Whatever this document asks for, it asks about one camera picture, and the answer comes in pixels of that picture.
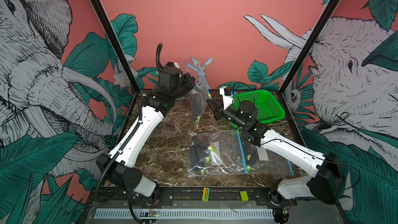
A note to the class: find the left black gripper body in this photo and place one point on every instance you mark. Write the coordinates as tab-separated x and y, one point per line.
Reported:
184	85

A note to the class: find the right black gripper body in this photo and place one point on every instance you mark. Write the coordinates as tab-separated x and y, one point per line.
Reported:
234	118

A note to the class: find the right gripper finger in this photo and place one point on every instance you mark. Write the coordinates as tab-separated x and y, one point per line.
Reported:
217	114
216	105

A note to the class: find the eggplant with green stem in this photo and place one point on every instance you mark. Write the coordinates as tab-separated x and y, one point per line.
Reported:
196	104

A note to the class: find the clear zip bag blue zipper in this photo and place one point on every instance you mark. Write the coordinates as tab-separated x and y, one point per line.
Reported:
269	162

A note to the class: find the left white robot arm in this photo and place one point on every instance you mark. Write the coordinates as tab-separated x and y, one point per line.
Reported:
118	166

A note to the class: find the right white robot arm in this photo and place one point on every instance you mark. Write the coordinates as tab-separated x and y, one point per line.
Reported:
324	180

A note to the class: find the green plastic basket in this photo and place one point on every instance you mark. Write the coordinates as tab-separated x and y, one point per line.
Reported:
269	108

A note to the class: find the green small block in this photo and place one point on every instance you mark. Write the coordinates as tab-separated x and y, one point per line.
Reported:
244	196

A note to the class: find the striped colour block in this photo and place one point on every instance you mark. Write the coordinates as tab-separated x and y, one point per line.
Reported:
205	196

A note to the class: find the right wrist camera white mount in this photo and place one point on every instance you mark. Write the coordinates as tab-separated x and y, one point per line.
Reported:
227	96

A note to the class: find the white perforated rail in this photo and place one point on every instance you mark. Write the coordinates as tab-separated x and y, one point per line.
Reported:
185	213

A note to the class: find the left black frame post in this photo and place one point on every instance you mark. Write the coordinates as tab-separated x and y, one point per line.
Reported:
114	41

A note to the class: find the black frame post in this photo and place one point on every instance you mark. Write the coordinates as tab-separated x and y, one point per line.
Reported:
114	41
317	30

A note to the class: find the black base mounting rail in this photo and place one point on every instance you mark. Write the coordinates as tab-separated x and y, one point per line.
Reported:
170	195

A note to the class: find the right black frame post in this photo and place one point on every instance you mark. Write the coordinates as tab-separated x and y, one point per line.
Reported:
317	30

